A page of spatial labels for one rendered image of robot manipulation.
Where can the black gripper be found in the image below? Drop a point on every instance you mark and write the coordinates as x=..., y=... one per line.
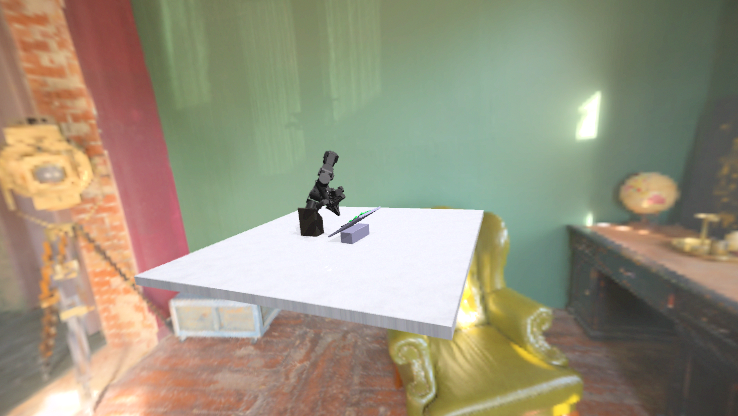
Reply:
x=332, y=203

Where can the lavender switch panel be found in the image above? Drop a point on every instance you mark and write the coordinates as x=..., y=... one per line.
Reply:
x=352, y=232

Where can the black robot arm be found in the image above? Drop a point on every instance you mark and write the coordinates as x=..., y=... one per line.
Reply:
x=325, y=175

